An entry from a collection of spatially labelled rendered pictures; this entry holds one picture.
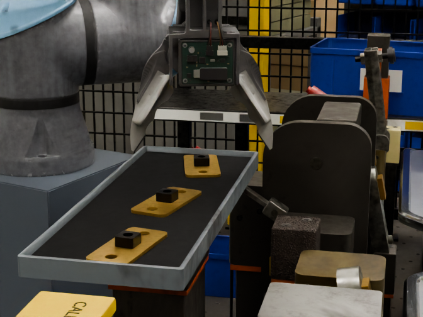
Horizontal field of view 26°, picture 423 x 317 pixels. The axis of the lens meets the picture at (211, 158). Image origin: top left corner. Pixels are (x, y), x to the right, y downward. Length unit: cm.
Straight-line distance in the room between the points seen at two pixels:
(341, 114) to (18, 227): 43
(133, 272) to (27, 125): 52
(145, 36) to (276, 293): 51
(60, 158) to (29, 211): 9
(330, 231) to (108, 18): 41
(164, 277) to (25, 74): 54
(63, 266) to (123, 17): 55
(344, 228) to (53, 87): 42
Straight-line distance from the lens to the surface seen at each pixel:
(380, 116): 154
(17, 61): 120
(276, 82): 428
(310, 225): 102
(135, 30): 122
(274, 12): 357
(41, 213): 117
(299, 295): 81
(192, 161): 102
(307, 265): 96
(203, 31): 91
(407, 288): 112
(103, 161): 127
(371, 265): 97
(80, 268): 74
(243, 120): 192
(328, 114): 116
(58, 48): 120
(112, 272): 73
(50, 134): 121
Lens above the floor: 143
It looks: 15 degrees down
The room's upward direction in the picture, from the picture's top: straight up
